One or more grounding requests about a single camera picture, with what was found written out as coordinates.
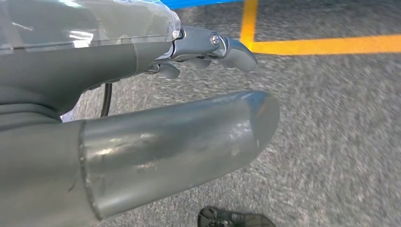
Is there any blue metal shelf rack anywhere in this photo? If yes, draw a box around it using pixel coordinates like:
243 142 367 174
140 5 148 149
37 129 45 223
159 0 244 10

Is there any black robot foot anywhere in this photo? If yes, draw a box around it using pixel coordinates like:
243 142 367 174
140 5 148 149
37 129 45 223
197 206 277 227

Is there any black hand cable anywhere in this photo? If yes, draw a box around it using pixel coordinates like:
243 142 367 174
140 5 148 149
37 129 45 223
100 83 113 118

